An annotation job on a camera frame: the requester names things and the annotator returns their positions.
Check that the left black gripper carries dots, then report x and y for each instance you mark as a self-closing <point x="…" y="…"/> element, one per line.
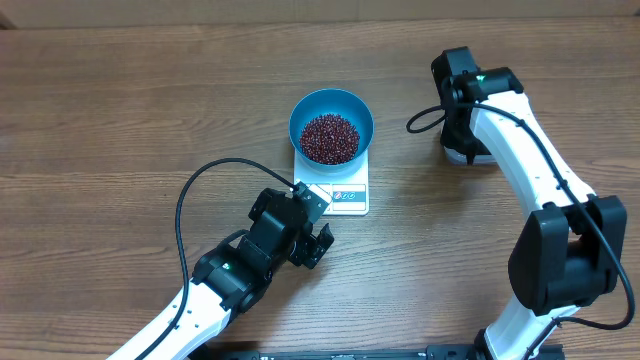
<point x="313" y="249"/>

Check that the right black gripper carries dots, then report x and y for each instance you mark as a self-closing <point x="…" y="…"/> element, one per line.
<point x="456" y="143"/>

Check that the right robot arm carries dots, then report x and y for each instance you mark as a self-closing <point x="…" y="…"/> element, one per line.
<point x="569" y="251"/>

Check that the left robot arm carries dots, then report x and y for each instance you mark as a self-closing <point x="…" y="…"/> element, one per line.
<point x="230" y="279"/>

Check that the white digital kitchen scale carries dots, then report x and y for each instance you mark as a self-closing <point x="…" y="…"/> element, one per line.
<point x="348" y="187"/>

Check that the red beans in bowl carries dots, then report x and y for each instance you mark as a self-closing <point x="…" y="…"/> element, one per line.
<point x="329" y="139"/>

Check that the teal round bowl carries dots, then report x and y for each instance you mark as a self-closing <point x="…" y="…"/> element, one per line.
<point x="334" y="101"/>

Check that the clear plastic food container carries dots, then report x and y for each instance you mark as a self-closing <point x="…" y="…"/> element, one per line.
<point x="457" y="158"/>

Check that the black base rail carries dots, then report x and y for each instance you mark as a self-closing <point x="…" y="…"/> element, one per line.
<point x="431" y="352"/>

